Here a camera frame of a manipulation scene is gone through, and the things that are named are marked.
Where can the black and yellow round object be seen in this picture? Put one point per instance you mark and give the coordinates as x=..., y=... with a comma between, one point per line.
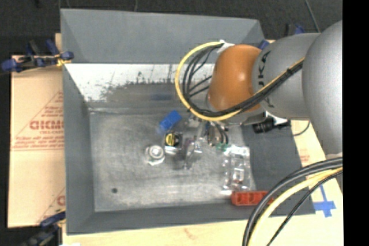
x=172, y=139

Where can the brown cardboard board red print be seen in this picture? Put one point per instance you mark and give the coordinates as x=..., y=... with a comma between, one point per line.
x=34, y=152

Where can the grey metal bin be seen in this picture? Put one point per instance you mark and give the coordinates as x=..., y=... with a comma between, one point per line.
x=129, y=37

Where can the blue sponge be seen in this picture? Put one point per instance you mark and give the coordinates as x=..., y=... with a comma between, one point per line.
x=170, y=119

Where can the red flat block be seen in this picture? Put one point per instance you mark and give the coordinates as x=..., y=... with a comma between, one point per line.
x=248, y=198

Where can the clear glass cup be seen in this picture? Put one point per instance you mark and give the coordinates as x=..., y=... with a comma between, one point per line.
x=155, y=154

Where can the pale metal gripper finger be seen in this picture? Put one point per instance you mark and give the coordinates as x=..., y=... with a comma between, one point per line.
x=197, y=150
x=189, y=157

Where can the clear plastic packet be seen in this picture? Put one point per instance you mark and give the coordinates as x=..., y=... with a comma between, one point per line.
x=236, y=170

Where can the black cylinder on white bracket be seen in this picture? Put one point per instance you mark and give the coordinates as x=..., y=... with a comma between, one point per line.
x=263, y=126

